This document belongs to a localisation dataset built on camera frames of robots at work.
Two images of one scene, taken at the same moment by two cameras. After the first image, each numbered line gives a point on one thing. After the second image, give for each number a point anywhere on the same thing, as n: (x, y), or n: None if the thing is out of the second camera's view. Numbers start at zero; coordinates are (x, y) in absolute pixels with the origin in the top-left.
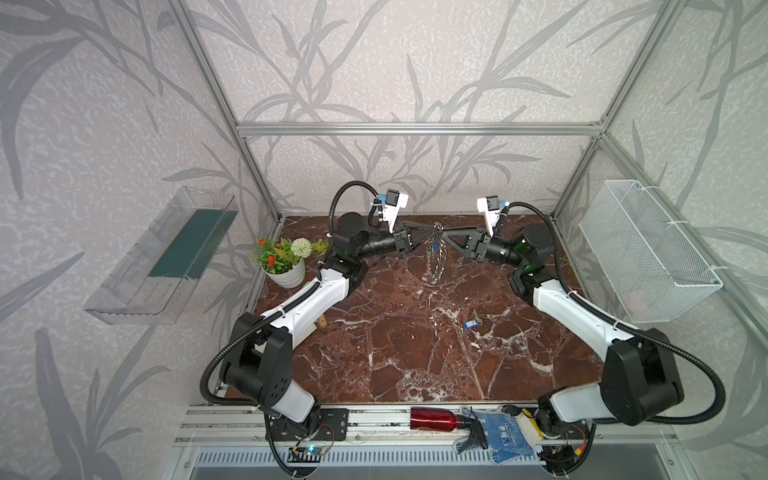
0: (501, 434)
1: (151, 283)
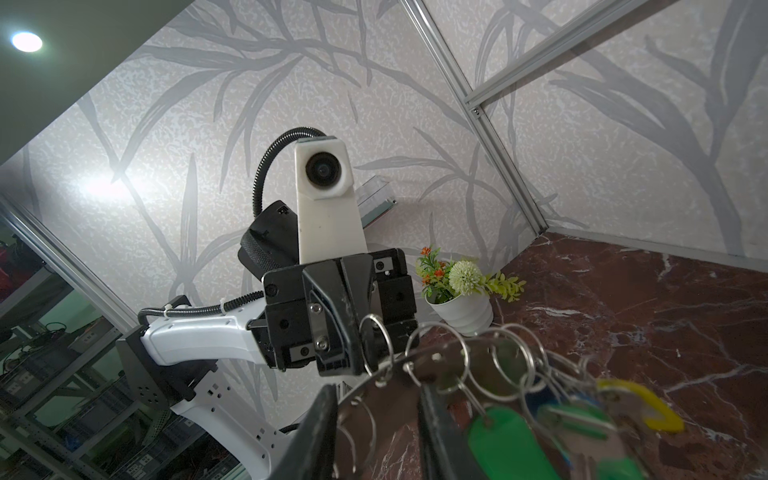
0: None
1: (374, 198)
